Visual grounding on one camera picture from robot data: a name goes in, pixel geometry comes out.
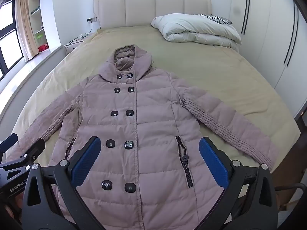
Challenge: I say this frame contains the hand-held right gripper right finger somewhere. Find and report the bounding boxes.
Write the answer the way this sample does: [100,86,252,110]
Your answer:
[192,137,279,230]

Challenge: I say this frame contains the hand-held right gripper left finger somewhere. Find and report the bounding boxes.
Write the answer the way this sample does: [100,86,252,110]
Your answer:
[22,136,106,230]

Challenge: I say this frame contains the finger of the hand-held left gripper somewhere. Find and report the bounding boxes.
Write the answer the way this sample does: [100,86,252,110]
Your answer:
[0,133,19,153]
[0,138,46,176]

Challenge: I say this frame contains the pink hooded puffer coat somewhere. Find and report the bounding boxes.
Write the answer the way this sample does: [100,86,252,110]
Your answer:
[6,44,280,230]

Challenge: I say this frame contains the person's left hand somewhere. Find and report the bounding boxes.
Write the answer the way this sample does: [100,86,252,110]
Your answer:
[5,193,24,221]

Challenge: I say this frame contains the white window ledge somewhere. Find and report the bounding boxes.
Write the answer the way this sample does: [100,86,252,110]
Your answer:
[0,44,66,117]

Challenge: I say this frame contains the bed with beige sheet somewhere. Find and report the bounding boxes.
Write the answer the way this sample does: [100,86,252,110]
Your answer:
[0,0,301,223]

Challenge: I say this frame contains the black framed window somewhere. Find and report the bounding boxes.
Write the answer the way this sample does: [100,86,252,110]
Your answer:
[0,0,25,80]

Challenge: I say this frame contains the white nightstand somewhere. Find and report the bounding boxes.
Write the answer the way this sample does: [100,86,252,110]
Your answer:
[64,38,85,54]

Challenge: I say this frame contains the beige curtain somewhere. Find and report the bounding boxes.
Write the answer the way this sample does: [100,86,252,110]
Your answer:
[16,0,39,61]

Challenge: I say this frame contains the white folded duvet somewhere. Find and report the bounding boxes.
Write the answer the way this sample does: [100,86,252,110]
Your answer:
[151,13,242,50]

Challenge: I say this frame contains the white wardrobe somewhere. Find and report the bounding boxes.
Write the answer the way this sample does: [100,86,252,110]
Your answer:
[230,0,307,117]

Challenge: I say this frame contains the zebra striped pillow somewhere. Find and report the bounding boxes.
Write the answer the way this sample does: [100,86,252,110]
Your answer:
[193,13,233,25]

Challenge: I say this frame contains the white wall shelf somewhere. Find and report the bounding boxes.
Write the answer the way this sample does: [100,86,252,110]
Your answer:
[28,0,50,53]

